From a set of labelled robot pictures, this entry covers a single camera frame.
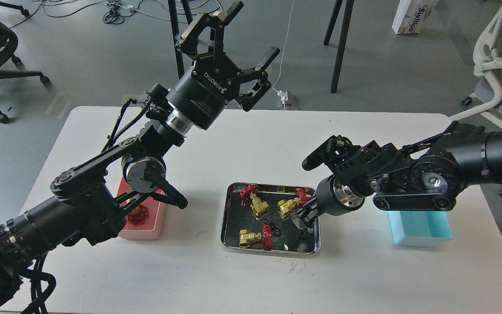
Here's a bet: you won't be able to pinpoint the metal tray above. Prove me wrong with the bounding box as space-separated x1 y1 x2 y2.
220 182 321 257

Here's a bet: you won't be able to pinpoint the white power adapter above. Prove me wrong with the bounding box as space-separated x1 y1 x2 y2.
276 91 299 110

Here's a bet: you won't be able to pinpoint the white cable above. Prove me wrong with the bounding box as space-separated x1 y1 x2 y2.
272 0 295 93

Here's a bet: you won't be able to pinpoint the black stand legs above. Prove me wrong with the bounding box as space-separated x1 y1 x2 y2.
167 0 193 79
323 0 355 93

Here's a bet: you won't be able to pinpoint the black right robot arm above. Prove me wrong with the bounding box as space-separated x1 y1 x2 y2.
290 121 502 229

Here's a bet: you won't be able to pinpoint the brass valve red handle top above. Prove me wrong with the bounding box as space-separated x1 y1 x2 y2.
240 184 270 219

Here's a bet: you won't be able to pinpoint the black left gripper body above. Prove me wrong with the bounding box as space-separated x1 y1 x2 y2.
166 56 241 130

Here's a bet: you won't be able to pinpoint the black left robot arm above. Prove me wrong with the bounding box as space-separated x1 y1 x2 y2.
0 1 280 314

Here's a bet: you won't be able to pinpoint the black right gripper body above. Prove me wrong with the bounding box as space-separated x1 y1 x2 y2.
316 177 365 216

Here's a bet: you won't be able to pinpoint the brass valve red handle bottom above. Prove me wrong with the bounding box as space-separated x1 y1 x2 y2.
239 224 273 251

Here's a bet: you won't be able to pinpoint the tangled floor cables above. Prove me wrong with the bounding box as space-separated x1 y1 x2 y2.
33 0 224 26

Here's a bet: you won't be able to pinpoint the white cardboard box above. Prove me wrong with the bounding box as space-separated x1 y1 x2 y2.
392 0 438 34

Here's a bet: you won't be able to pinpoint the blue plastic box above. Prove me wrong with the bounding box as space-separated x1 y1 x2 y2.
388 211 454 247

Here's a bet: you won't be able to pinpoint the black stand legs left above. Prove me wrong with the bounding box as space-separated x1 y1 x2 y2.
167 0 193 79

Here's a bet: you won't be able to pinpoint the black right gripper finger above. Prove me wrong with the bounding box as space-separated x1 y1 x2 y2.
292 209 318 229
297 194 318 214

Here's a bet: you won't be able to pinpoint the brass valve red handle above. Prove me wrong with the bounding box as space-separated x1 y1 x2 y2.
240 184 270 219
277 188 308 219
239 224 273 251
127 205 149 226

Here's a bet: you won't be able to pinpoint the pink plastic box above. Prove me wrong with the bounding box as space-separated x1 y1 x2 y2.
118 197 167 240

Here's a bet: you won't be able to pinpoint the black stand legs right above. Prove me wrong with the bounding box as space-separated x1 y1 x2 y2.
323 0 355 93

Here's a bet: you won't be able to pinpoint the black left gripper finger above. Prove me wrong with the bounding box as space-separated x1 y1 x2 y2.
175 1 244 70
233 46 280 112

